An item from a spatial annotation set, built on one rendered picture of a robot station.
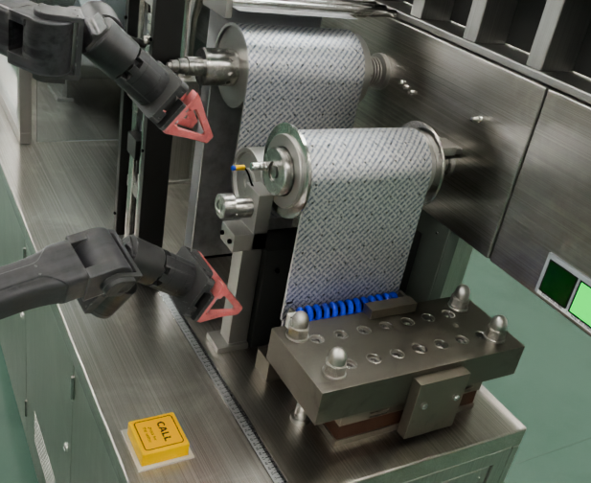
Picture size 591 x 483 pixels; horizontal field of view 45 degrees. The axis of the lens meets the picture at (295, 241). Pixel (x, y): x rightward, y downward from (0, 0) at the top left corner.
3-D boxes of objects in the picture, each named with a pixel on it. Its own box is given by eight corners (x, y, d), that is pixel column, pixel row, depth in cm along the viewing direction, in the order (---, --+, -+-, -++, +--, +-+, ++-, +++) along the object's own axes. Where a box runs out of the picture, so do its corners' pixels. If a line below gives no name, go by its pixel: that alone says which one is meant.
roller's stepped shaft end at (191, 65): (163, 72, 121) (164, 53, 119) (195, 72, 124) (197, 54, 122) (169, 78, 119) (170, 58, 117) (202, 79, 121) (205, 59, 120)
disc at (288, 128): (255, 182, 119) (276, 103, 110) (258, 182, 119) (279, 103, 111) (293, 238, 110) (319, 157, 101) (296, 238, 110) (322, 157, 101)
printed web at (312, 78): (190, 256, 150) (217, 12, 127) (286, 245, 162) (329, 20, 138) (271, 371, 122) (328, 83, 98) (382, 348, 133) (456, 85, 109)
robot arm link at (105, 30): (77, 54, 86) (109, 20, 85) (68, 34, 91) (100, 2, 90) (118, 90, 91) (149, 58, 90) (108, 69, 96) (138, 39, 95)
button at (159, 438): (126, 433, 104) (127, 421, 103) (171, 423, 108) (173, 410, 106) (141, 468, 99) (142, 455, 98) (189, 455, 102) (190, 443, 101)
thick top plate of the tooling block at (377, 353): (265, 357, 114) (271, 327, 111) (455, 320, 133) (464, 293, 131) (314, 425, 102) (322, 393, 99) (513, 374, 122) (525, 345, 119)
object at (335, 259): (280, 318, 117) (299, 219, 108) (394, 299, 129) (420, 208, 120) (281, 320, 117) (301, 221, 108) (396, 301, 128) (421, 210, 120)
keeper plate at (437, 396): (396, 430, 113) (413, 377, 108) (444, 417, 118) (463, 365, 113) (405, 442, 111) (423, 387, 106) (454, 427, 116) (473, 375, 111)
